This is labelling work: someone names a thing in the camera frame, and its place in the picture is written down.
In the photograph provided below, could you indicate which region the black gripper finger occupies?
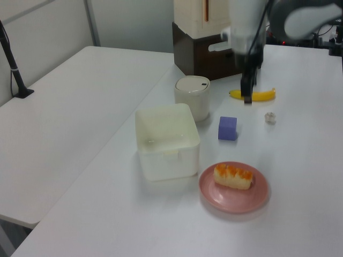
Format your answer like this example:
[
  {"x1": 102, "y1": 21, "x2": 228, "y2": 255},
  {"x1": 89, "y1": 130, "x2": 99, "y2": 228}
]
[
  {"x1": 240, "y1": 73, "x2": 249, "y2": 97},
  {"x1": 244, "y1": 70, "x2": 258, "y2": 105}
]

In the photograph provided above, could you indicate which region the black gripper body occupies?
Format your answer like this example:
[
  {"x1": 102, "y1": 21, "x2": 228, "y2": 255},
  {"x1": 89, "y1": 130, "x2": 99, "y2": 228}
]
[{"x1": 234, "y1": 50, "x2": 264, "y2": 82}]

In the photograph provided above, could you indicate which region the toasted bread piece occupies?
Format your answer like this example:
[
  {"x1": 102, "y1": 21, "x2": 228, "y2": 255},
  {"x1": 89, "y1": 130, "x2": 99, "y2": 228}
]
[{"x1": 213, "y1": 163, "x2": 255, "y2": 191}]

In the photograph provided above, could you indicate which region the pink plate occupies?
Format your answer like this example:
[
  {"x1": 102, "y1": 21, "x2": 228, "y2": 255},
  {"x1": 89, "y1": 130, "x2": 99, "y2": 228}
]
[{"x1": 198, "y1": 161, "x2": 270, "y2": 214}]

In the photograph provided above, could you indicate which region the yellow banana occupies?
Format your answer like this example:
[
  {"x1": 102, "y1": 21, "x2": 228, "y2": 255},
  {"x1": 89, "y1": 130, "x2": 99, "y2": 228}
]
[{"x1": 228, "y1": 87, "x2": 278, "y2": 103}]

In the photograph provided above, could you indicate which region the purple cube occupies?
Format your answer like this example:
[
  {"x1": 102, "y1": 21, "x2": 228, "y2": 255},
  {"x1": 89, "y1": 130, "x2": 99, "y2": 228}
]
[{"x1": 217, "y1": 116, "x2": 238, "y2": 142}]

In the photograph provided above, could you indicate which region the dark brown drawer box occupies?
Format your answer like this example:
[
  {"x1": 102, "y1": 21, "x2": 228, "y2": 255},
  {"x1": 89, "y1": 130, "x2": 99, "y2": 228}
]
[{"x1": 171, "y1": 21, "x2": 265, "y2": 81}]

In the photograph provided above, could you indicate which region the small beige lidded bin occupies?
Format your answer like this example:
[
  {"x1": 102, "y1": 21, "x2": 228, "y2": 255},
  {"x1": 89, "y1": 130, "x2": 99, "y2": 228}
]
[{"x1": 174, "y1": 75, "x2": 211, "y2": 123}]

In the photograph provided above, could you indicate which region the white open plastic box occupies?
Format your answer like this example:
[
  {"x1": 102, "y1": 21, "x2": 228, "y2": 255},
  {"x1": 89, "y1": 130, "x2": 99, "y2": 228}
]
[{"x1": 134, "y1": 103, "x2": 202, "y2": 183}]

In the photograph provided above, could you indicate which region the black pole stand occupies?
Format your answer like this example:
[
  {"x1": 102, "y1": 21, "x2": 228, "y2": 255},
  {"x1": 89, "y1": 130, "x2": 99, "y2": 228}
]
[{"x1": 0, "y1": 19, "x2": 35, "y2": 100}]

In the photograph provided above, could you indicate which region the white drawer handle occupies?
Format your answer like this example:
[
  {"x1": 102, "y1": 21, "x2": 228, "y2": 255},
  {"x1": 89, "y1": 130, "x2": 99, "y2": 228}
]
[{"x1": 207, "y1": 41, "x2": 234, "y2": 52}]

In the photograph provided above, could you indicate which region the black cable on robot arm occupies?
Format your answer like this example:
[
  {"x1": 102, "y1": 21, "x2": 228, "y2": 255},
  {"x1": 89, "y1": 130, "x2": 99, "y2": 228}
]
[{"x1": 245, "y1": 0, "x2": 272, "y2": 58}]

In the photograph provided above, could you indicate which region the cream storage box with handles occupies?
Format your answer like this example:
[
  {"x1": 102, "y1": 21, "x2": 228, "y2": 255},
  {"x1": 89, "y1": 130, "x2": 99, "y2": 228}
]
[{"x1": 173, "y1": 0, "x2": 233, "y2": 40}]

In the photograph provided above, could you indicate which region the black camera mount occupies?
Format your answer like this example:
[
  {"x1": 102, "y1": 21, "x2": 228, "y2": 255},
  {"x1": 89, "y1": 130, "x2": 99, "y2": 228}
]
[{"x1": 327, "y1": 23, "x2": 343, "y2": 57}]

